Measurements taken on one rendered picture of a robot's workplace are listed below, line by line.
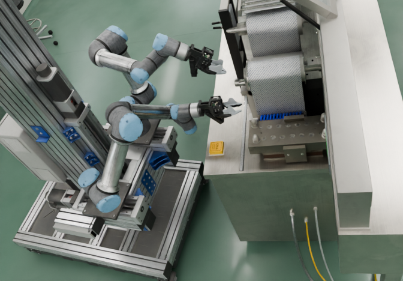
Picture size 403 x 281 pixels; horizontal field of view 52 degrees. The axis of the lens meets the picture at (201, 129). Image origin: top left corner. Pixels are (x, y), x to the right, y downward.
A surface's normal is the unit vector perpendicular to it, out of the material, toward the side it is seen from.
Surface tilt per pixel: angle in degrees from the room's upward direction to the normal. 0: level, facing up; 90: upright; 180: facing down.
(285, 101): 90
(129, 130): 84
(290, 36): 92
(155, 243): 0
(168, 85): 0
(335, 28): 0
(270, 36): 92
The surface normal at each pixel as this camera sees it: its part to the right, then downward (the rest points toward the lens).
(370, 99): -0.27, -0.62
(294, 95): -0.11, 0.78
